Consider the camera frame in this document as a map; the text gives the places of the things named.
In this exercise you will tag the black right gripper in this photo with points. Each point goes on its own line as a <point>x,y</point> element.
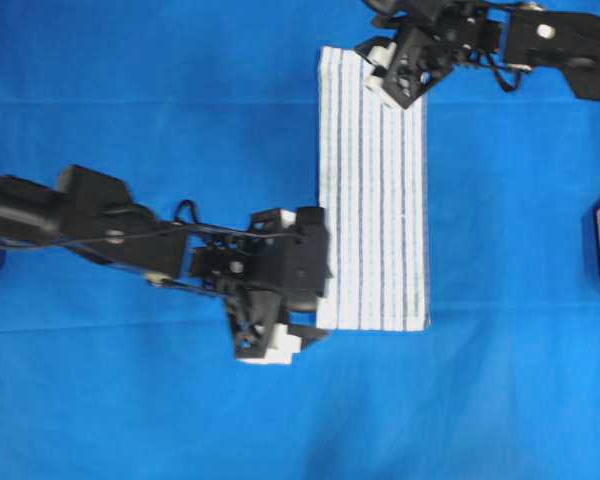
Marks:
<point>410,62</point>

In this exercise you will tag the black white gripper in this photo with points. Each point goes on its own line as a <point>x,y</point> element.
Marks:
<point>277,267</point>

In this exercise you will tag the white blue-striped towel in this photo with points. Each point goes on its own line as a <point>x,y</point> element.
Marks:
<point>372,185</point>

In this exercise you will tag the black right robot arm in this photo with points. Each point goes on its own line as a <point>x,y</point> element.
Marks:
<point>512,39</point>

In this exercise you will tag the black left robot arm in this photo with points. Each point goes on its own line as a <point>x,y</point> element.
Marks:
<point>95,216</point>

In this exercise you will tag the blue table cloth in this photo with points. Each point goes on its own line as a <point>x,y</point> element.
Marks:
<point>105,377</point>

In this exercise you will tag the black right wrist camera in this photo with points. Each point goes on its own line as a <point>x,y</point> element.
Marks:
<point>390,14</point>

